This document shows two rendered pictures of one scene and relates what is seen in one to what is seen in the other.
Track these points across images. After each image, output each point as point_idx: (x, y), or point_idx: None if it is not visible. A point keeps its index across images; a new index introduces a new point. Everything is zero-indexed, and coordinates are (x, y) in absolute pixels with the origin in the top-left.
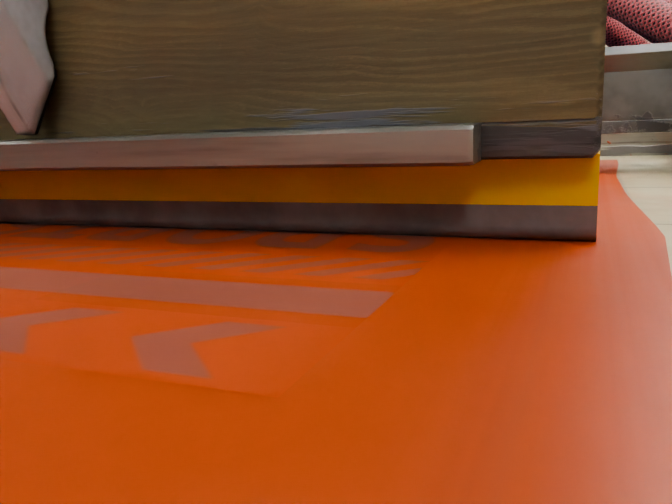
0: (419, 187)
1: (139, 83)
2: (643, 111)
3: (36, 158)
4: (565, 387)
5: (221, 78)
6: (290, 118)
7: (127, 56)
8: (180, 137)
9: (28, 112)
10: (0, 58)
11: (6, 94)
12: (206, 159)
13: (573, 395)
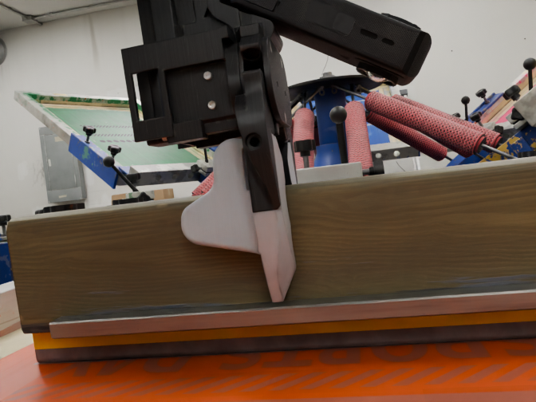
0: (527, 312)
1: (352, 266)
2: None
3: (290, 317)
4: None
5: (411, 262)
6: (456, 282)
7: (344, 251)
8: (400, 300)
9: (285, 289)
10: (280, 262)
11: (277, 281)
12: (418, 311)
13: None
